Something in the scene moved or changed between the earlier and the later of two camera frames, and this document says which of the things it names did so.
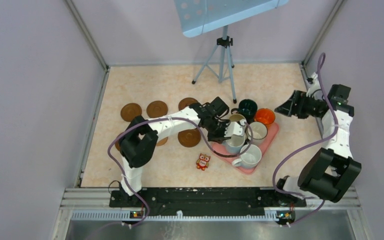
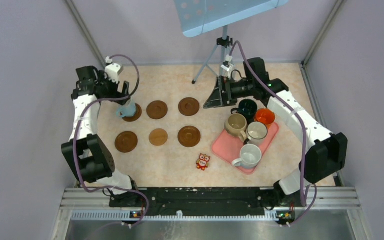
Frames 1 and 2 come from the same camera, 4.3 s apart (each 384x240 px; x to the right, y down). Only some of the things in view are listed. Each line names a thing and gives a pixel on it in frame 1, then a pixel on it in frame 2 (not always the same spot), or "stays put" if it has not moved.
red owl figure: [203, 162] stays put
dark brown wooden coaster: [185, 102] stays put
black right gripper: [289, 108] → [219, 98]
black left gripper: [220, 137] → [101, 79]
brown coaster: [129, 110] stays put
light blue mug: [233, 145] → [128, 110]
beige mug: [237, 120] stays put
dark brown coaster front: [189, 138] stays put
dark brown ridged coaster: [156, 109] stays put
